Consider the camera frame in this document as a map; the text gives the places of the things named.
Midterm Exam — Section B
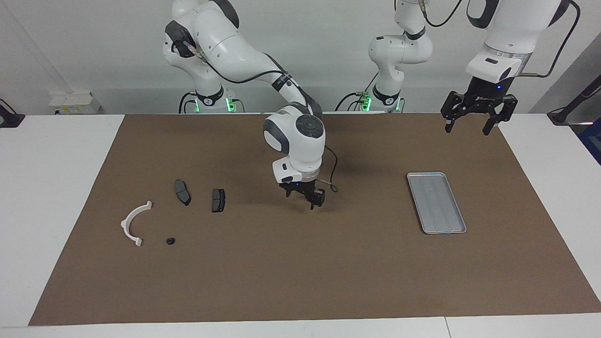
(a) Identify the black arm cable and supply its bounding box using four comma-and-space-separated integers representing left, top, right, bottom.
420, 0, 582, 78
185, 42, 339, 193

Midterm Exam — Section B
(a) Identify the white curved plastic bracket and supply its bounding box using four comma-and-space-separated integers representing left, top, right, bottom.
121, 201, 153, 247

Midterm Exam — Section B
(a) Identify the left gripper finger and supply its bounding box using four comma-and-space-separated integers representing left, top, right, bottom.
440, 92, 466, 133
483, 95, 518, 136

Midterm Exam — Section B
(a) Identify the black stand with pole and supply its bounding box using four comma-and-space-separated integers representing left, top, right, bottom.
547, 74, 601, 125

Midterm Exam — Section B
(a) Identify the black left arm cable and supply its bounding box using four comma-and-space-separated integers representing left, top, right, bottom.
420, 0, 582, 78

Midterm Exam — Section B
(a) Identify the black base power cable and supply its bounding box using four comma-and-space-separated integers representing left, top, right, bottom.
334, 70, 378, 112

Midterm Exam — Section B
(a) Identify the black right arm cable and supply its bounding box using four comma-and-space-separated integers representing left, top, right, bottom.
185, 42, 339, 193

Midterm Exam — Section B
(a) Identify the blue box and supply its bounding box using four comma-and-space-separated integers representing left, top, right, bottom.
578, 120, 601, 165

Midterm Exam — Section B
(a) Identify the brown table mat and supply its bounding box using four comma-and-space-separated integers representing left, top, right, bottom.
28, 112, 601, 326

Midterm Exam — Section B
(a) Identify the silver metal tray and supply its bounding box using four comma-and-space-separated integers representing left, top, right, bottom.
407, 172, 467, 235

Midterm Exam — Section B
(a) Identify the long grey brake pad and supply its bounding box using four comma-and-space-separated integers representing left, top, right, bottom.
174, 180, 192, 207

